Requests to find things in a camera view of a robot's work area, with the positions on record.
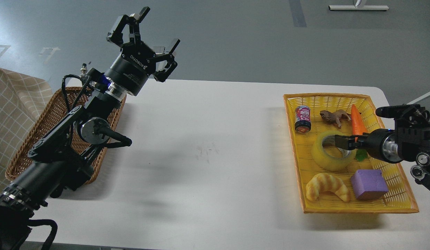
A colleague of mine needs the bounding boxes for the beige checkered cloth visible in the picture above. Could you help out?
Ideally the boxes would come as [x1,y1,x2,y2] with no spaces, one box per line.
[0,68,52,191]

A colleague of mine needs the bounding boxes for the yellow plastic basket tray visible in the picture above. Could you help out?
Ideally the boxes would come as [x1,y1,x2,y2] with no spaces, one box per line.
[283,92,419,214]

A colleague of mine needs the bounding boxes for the white chair leg with caster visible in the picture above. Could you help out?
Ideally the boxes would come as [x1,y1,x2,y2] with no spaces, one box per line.
[407,91,430,105]

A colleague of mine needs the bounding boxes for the purple foam block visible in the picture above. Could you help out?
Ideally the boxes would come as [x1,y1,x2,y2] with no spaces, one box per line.
[350,169,389,200]

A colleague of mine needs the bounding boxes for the brown toy animal figure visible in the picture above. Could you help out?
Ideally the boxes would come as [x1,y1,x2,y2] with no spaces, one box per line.
[319,109,352,129]

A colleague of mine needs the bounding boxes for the toy croissant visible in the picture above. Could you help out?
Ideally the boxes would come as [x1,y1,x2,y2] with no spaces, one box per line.
[306,173,350,202]

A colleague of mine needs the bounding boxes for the white stand base bar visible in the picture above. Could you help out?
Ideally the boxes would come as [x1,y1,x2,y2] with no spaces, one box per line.
[328,0,390,11]

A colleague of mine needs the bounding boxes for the yellow tape roll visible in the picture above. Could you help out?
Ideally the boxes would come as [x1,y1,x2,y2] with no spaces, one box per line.
[311,130,356,172]

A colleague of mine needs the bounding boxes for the toy carrot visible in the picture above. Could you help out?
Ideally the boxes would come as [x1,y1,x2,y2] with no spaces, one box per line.
[350,105,368,162]

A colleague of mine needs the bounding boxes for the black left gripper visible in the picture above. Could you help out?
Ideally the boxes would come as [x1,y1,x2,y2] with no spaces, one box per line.
[105,7,181,97]

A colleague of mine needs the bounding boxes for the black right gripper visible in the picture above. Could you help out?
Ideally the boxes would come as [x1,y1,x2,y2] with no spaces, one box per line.
[334,129,402,164]

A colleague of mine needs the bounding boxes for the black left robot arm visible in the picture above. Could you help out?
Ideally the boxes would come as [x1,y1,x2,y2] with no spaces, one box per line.
[0,7,180,250]

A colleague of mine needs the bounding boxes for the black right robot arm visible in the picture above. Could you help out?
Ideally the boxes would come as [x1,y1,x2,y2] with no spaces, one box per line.
[334,103,430,191]

